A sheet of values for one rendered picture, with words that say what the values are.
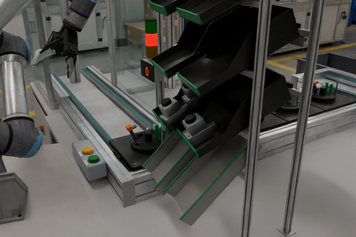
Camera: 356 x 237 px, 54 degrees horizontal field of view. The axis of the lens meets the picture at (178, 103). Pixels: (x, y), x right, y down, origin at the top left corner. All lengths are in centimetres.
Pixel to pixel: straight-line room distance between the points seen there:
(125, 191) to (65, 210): 21
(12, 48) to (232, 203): 104
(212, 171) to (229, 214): 25
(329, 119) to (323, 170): 33
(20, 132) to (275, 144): 100
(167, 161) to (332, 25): 683
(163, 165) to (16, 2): 77
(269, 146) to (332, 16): 629
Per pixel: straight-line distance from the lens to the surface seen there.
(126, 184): 120
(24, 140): 136
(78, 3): 132
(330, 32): 777
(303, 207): 131
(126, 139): 142
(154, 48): 144
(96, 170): 131
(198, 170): 104
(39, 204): 134
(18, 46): 159
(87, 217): 124
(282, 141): 158
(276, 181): 141
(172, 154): 113
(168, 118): 98
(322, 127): 176
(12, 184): 122
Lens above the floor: 163
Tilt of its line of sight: 22 degrees down
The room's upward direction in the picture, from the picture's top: straight up
